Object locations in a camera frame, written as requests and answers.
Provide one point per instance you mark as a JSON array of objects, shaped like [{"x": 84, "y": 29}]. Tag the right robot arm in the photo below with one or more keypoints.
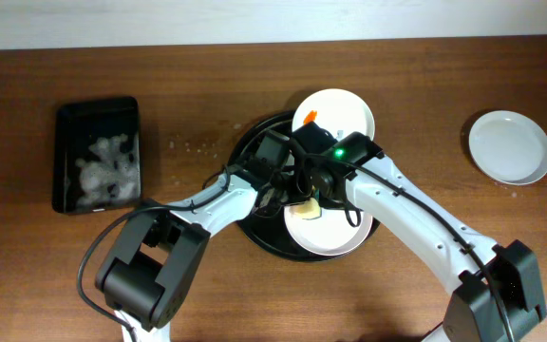
[{"x": 496, "y": 292}]

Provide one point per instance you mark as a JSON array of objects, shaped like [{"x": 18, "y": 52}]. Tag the pinkish white plate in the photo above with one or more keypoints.
[{"x": 329, "y": 235}]

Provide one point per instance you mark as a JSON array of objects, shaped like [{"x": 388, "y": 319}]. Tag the white plate top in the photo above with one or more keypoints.
[{"x": 338, "y": 111}]

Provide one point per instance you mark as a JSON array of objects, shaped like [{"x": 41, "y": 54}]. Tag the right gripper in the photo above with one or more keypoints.
[{"x": 312, "y": 138}]

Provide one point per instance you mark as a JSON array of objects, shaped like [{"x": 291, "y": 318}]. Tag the black rectangular tray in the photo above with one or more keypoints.
[{"x": 97, "y": 156}]

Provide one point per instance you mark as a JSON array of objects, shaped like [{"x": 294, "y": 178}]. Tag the round black tray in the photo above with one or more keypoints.
[{"x": 270, "y": 233}]

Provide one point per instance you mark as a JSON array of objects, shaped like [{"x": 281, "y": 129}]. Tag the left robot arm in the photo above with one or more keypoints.
[{"x": 147, "y": 273}]

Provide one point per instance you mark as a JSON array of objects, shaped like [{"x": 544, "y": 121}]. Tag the yellow sponge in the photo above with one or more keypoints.
[{"x": 307, "y": 210}]

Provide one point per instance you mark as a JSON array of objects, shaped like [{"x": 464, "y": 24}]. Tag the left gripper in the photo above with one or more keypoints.
[{"x": 299, "y": 188}]

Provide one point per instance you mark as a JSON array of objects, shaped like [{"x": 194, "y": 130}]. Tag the light blue-grey plate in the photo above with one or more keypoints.
[{"x": 508, "y": 147}]

